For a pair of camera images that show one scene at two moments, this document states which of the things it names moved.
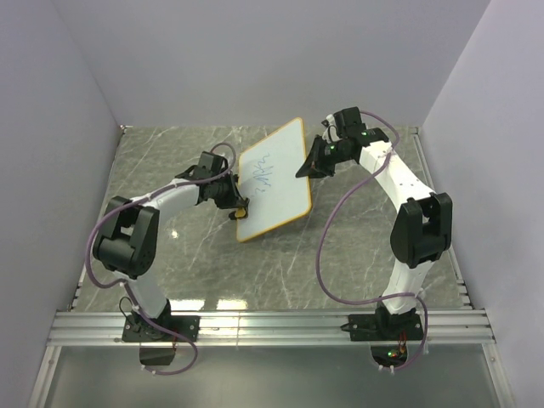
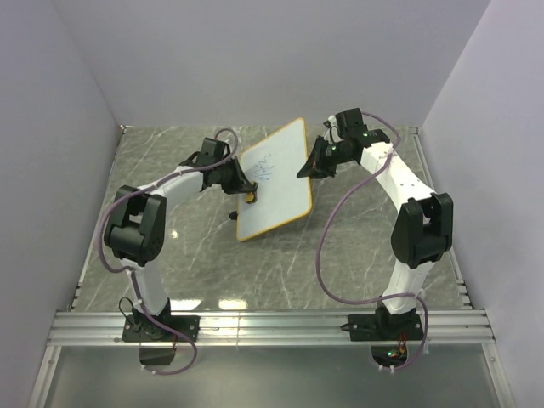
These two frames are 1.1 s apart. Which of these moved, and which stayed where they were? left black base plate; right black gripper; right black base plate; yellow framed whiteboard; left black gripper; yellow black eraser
Moved: yellow black eraser; left black gripper
Stayed: left black base plate; right black base plate; right black gripper; yellow framed whiteboard
